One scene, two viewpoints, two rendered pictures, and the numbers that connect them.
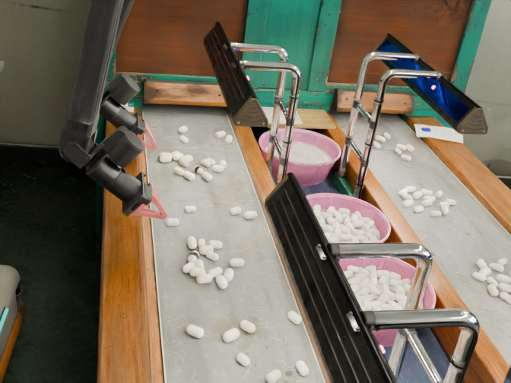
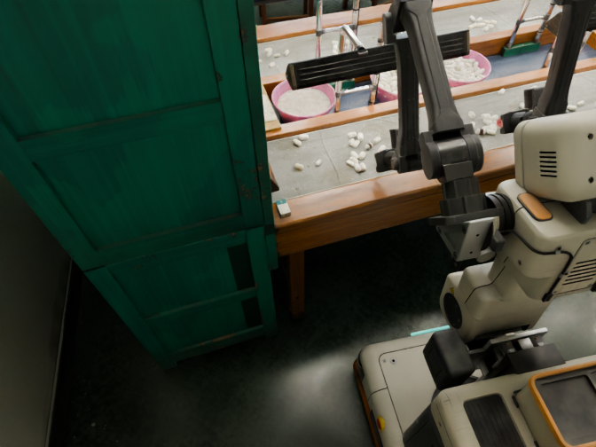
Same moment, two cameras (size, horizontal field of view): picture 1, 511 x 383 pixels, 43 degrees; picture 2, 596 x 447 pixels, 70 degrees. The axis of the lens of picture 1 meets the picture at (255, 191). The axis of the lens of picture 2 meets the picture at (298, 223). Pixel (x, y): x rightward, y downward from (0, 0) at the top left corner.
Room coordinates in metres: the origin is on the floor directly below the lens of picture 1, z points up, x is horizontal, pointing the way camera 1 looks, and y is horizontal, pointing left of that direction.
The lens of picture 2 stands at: (1.97, 1.34, 1.85)
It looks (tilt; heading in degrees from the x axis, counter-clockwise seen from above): 53 degrees down; 268
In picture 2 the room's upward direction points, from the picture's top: 1 degrees counter-clockwise
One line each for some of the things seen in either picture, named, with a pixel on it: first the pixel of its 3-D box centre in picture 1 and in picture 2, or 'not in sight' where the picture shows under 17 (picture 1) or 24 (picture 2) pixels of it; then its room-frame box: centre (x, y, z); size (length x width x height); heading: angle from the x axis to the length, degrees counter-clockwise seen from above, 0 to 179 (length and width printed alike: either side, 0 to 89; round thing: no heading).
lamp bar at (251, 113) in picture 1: (231, 66); (380, 56); (1.65, 0.11, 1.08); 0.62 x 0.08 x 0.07; 14
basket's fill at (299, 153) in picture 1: (297, 161); (303, 107); (1.89, -0.12, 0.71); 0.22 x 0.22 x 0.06
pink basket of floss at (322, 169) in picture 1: (297, 158); (303, 105); (1.89, -0.12, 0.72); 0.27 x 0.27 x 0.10
